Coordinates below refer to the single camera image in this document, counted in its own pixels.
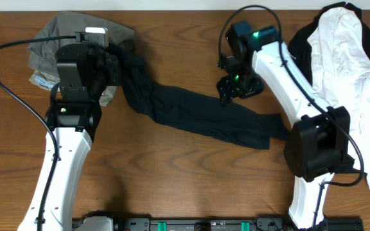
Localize folded grey-brown trousers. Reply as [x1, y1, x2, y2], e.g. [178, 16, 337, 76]
[27, 12, 134, 77]

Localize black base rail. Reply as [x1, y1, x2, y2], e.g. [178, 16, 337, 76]
[72, 217, 364, 231]

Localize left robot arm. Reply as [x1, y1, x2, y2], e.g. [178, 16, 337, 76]
[18, 42, 120, 230]

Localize black leggings with red waistband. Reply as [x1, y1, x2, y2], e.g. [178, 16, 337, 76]
[107, 44, 290, 150]

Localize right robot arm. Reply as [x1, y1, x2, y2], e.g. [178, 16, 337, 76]
[216, 21, 364, 230]

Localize folded light blue garment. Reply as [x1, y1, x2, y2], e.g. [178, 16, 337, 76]
[30, 70, 60, 90]

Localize black and white shirt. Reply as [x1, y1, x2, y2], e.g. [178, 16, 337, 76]
[288, 2, 370, 188]

